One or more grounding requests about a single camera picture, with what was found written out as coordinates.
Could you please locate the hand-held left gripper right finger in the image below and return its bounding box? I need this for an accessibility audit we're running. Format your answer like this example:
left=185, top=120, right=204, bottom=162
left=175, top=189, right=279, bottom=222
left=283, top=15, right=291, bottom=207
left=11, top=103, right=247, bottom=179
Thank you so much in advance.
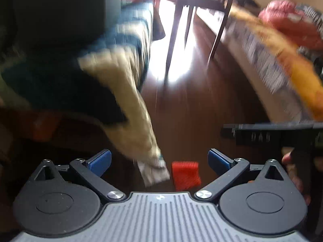
left=194, top=149, right=288, bottom=202

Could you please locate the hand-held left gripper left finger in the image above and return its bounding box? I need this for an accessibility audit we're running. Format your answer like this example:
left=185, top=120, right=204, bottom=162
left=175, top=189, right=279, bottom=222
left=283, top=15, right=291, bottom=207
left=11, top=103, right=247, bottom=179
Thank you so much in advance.
left=34, top=149, right=127, bottom=202

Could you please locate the red cloth piece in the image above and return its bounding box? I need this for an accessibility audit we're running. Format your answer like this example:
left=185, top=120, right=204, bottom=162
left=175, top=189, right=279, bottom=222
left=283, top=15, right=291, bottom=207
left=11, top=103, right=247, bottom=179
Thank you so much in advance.
left=172, top=161, right=202, bottom=192

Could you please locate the person's right hand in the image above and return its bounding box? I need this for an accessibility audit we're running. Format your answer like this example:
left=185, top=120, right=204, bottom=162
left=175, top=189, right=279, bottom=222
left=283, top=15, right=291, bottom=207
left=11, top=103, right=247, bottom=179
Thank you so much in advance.
left=281, top=151, right=311, bottom=206

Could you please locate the cream cloth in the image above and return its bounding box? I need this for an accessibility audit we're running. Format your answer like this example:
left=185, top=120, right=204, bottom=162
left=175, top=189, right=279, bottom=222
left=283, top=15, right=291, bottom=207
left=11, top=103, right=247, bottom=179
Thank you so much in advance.
left=78, top=47, right=165, bottom=169

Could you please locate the grey patterned mattress side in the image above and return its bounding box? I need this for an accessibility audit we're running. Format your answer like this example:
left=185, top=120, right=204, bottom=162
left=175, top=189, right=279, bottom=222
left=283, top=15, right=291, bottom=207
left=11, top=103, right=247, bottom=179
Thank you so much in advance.
left=223, top=19, right=315, bottom=122

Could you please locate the dark cloth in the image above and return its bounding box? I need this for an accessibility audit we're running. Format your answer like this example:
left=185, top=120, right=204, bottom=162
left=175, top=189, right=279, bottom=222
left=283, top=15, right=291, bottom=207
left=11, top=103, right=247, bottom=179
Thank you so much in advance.
left=0, top=0, right=128, bottom=131

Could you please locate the pink red cloth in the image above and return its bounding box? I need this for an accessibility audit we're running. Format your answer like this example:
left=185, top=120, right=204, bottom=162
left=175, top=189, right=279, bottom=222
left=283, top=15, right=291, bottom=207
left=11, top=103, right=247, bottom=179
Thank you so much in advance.
left=258, top=0, right=323, bottom=51

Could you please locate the blue striped cloth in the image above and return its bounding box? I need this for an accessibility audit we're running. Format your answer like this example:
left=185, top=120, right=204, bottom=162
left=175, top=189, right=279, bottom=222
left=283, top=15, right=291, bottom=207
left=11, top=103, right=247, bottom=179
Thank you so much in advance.
left=83, top=1, right=155, bottom=92

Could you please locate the dark wooden chair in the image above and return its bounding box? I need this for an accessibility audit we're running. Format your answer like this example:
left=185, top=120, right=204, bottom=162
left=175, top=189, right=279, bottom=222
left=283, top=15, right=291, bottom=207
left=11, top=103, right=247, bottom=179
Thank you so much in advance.
left=165, top=0, right=240, bottom=75

